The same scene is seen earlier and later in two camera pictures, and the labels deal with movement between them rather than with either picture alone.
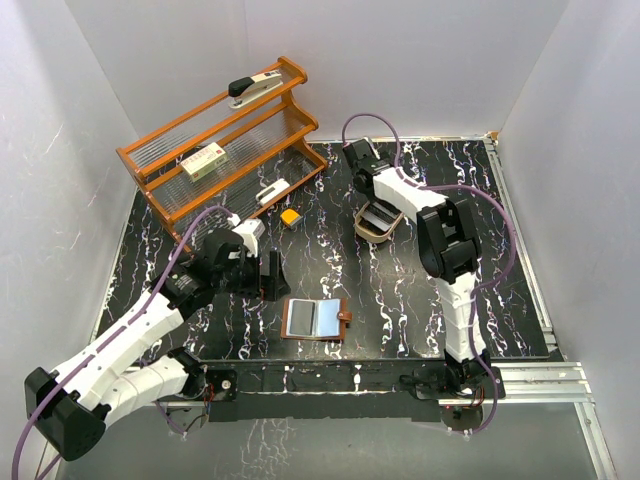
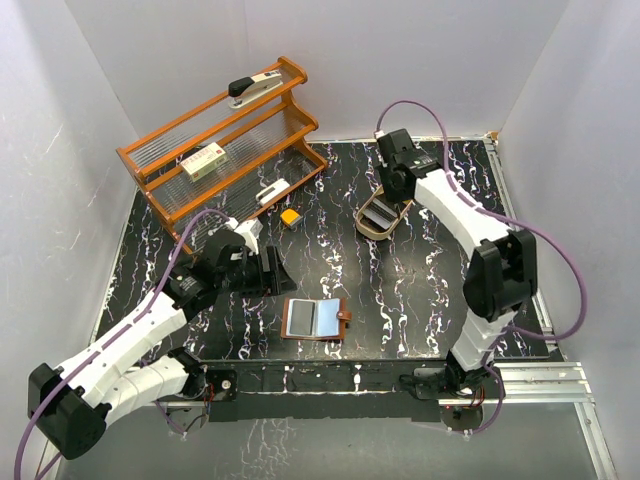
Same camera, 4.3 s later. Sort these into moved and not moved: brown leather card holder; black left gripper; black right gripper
Moved: black right gripper
Not moved: brown leather card holder; black left gripper
